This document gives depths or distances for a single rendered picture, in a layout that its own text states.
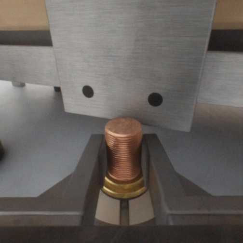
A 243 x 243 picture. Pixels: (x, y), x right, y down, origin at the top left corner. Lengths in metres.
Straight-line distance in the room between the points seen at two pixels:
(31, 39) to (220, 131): 0.38
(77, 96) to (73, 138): 0.20
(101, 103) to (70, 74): 0.04
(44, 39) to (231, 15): 0.24
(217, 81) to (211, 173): 0.15
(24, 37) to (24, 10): 0.04
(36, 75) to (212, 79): 0.21
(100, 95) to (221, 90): 0.11
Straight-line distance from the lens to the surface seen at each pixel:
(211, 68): 0.19
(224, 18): 0.23
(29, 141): 0.38
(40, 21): 0.31
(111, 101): 0.15
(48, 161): 0.32
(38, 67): 0.26
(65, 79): 0.17
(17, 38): 0.35
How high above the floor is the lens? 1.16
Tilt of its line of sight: 29 degrees up
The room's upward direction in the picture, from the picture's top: 179 degrees clockwise
